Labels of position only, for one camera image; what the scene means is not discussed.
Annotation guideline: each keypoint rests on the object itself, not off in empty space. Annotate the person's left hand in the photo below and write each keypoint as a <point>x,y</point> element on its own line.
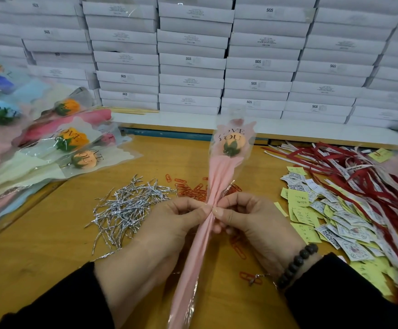
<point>154,246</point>

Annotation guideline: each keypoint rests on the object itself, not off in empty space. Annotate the person's right hand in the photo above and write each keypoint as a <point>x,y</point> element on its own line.
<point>257,229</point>

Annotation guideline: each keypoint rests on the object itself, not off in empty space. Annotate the pile of yellow white tags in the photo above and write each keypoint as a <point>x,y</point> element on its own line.
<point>322,219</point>

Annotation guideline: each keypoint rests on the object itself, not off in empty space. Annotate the pink flower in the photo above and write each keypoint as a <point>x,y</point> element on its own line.
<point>219,171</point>

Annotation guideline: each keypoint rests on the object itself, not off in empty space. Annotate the pile of red ribbons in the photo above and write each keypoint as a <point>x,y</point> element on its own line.
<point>363,181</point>

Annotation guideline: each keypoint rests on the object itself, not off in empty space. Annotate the pile of flowers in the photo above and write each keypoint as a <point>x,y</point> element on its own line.
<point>21,164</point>

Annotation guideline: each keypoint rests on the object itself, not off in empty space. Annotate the person's right forearm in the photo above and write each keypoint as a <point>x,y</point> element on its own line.
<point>353,298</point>

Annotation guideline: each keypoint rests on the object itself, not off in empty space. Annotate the person's left forearm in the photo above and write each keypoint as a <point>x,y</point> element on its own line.
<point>55,305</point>

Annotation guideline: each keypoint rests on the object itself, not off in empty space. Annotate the pile of silver twist ties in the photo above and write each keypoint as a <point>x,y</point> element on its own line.
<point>127,209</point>

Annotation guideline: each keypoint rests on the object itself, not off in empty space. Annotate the pile of orange paper clips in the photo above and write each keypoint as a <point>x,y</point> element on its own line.
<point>189,188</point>

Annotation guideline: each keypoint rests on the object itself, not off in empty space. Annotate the long white board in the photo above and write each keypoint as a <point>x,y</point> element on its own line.
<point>308,128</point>

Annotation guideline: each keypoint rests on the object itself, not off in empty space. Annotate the wooden sticks bundle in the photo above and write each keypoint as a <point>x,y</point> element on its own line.
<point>134,111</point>

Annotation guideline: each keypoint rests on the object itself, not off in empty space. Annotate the wall of stacked white boxes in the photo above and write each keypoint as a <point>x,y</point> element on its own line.
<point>185,54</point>

